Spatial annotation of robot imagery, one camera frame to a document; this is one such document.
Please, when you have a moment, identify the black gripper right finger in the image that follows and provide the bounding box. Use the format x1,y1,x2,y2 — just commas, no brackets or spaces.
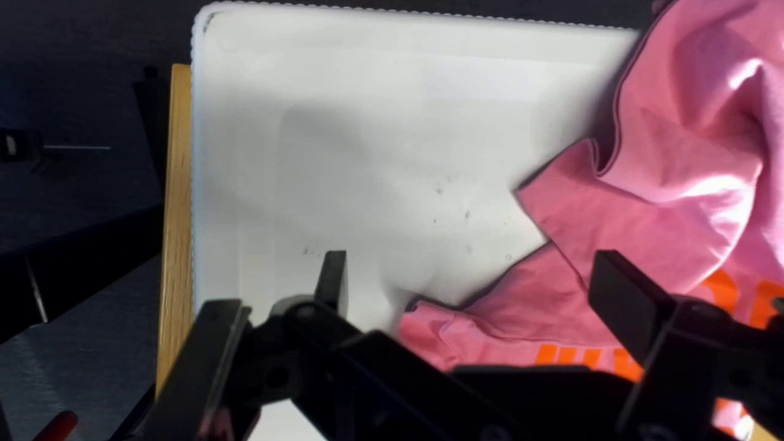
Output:
587,248,784,441

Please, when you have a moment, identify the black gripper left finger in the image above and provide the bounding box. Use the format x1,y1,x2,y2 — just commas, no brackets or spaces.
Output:
131,248,525,441

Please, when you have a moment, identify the white plastic laundry basket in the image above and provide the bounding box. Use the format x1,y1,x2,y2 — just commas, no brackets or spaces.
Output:
188,0,647,441

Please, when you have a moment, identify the pink shirt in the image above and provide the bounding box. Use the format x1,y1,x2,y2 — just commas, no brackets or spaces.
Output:
396,0,784,441

